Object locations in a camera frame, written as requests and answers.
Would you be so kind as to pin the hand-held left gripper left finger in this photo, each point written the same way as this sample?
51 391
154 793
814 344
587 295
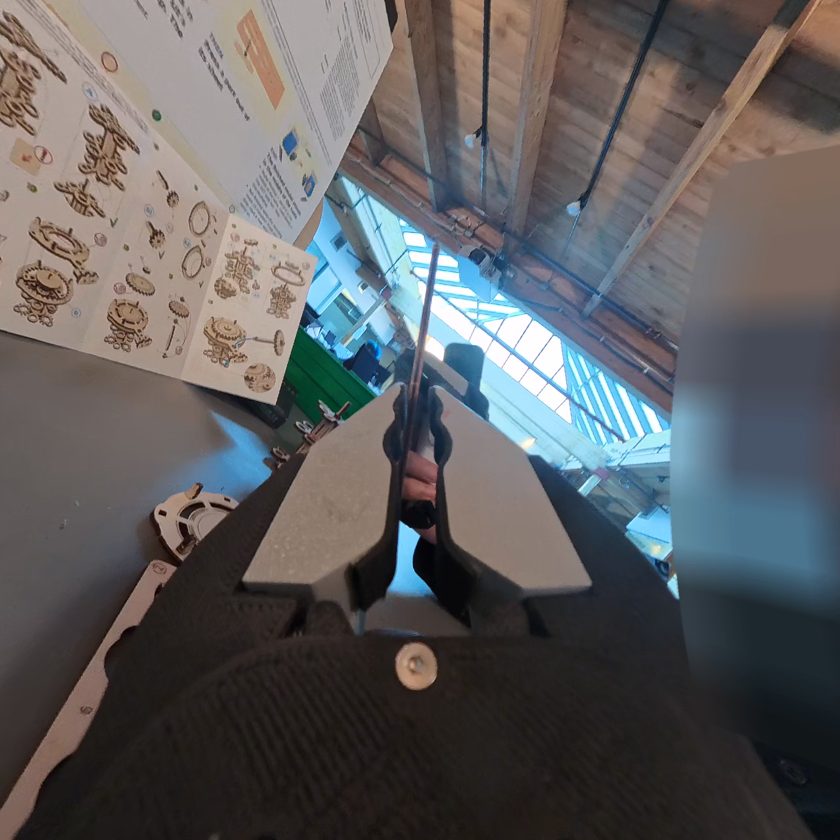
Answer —
321 512

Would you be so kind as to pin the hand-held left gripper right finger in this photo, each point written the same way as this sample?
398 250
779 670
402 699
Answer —
512 518

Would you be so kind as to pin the wooden model parts sheet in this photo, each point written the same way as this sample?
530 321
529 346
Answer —
423 328

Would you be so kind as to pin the round wooden model part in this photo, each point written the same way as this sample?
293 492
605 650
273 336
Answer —
190 518

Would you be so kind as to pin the person's right hand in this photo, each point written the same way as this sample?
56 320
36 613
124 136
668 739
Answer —
421 479

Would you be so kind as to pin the small wooden gear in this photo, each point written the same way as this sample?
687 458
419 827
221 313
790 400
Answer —
281 456

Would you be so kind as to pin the small wooden gear assembly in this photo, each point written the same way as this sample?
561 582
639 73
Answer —
328 417

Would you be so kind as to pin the ceiling heater unit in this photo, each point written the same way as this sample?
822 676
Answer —
482 269

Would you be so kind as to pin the large green plastic bin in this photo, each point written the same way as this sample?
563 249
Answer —
328 374

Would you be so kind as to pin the hanging light bulb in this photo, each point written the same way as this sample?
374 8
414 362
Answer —
469 140
574 207

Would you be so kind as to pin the folded picture instruction leaflet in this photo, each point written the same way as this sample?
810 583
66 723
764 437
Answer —
131 262

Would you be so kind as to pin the white text instruction sheet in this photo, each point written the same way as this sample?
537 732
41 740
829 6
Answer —
295 98

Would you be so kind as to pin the flat wooden parts frame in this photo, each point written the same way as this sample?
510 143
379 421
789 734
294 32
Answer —
79 709

